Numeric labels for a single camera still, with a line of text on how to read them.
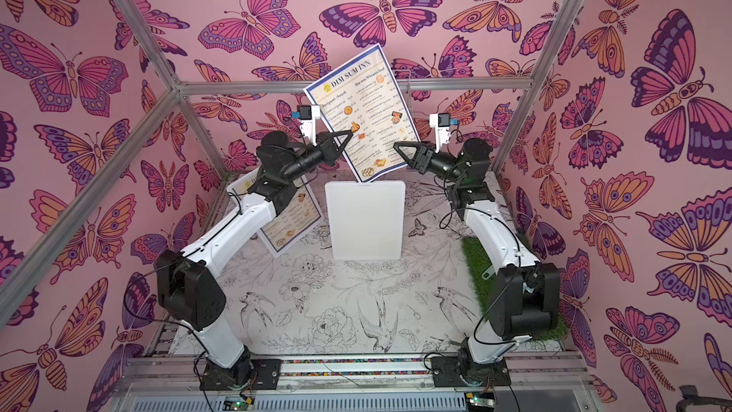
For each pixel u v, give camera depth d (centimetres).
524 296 44
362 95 69
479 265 90
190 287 45
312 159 65
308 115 64
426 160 65
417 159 66
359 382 73
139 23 78
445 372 73
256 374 73
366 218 83
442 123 65
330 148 64
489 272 89
